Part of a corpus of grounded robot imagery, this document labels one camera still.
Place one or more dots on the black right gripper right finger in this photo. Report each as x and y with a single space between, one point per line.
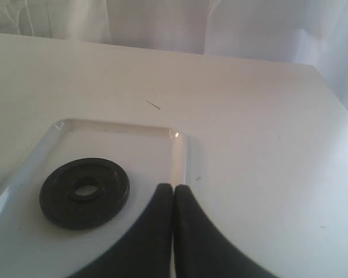
200 249

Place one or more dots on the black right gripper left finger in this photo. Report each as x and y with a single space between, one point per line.
145 250

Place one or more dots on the black weight plate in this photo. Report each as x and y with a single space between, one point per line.
84 194

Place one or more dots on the white plastic tray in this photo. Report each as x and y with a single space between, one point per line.
30 245

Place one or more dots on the white backdrop curtain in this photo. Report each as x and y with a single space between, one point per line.
304 32

